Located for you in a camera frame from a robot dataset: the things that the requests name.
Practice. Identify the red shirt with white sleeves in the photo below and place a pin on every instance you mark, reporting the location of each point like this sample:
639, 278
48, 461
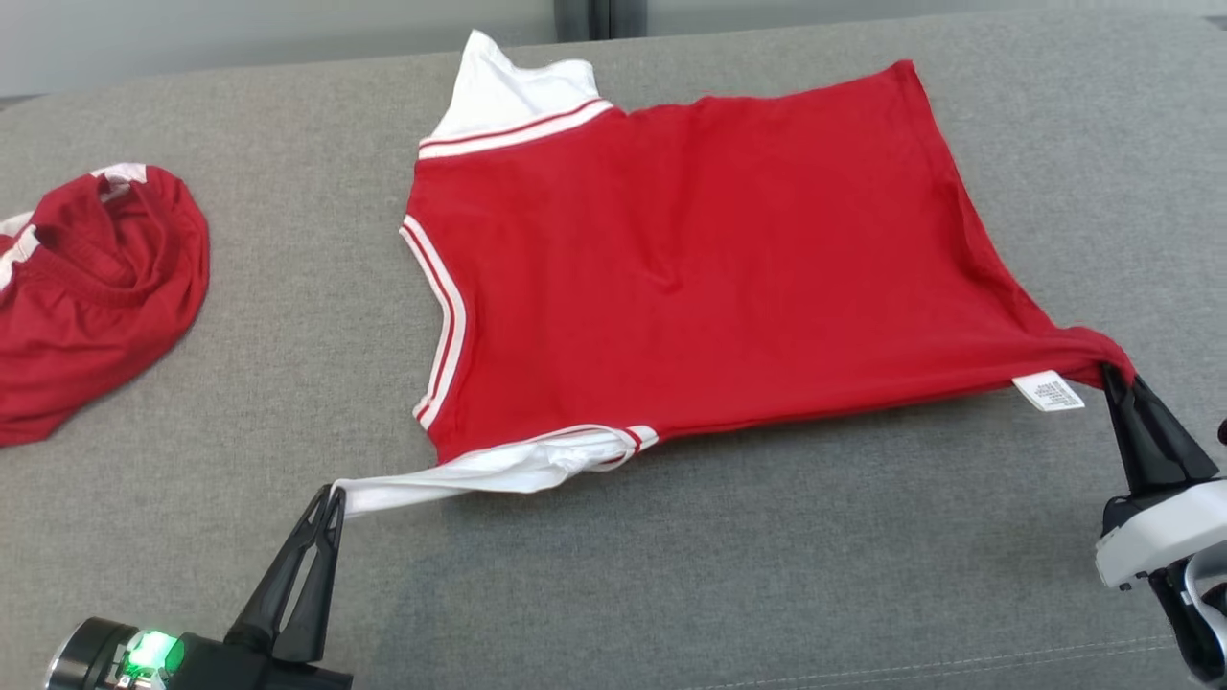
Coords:
719, 259

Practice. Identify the grey aluminium partition post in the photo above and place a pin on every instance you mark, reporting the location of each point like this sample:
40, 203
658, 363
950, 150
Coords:
599, 17

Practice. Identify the red shorts with white stripes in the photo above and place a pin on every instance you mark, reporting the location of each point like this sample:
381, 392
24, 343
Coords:
86, 316

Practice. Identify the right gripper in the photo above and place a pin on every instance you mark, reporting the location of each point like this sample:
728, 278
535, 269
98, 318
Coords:
1165, 532

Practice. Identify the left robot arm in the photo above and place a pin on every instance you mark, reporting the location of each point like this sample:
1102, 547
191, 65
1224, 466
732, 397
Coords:
81, 661

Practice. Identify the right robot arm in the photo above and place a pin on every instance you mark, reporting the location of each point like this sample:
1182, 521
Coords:
1181, 613

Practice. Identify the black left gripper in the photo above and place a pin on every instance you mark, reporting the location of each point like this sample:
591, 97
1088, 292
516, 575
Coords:
230, 669

